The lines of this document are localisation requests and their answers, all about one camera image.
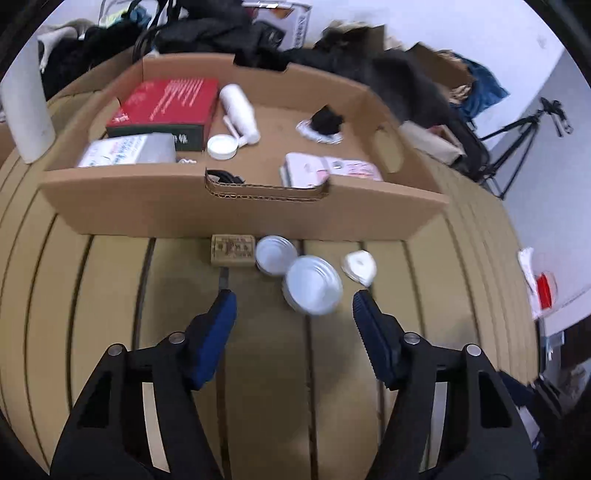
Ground blue bag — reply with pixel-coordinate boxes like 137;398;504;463
450;53;510;123

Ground white round lid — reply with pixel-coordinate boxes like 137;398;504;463
206;134;239;161

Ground small white round tin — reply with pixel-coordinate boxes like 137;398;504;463
255;235;298;278

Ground black suitcase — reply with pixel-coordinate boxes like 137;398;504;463
434;115;492;183

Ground large white round tin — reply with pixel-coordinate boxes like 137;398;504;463
281;255;344;317

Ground brown cardboard tray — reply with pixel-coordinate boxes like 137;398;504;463
39;52;450;241

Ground white pink printed pouch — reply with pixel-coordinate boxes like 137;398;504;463
279;152;384;189

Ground white plastic bottle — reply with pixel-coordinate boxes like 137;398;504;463
218;84;260;145

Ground white thermos bottle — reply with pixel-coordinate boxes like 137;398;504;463
0;39;56;164

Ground black hair scrunchie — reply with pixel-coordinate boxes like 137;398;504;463
310;105;346;136

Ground black tripod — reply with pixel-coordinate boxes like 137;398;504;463
478;111;555;199

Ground red box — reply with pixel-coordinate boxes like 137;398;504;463
105;78;220;151

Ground small brown cardboard box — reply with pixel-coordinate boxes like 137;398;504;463
383;23;474;93

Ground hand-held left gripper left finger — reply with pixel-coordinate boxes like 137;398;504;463
50;289;238;480

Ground black jacket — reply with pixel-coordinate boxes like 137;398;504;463
134;0;287;70

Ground small tan box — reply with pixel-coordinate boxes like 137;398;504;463
211;234;257;267

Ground white silver box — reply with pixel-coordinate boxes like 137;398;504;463
76;133;178;168

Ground beige clothes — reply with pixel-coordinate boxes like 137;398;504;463
37;18;93;70

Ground pink printed paper packets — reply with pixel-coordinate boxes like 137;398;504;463
517;247;559;321

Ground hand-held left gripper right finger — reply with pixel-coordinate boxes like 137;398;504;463
353;289;541;480

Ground short black cable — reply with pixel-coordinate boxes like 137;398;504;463
206;169;245;184

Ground beige canvas bag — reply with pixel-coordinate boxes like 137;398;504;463
399;122;465;162

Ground black clothes pile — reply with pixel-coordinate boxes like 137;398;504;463
277;25;451;127

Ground white printed box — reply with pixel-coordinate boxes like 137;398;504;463
242;0;312;51

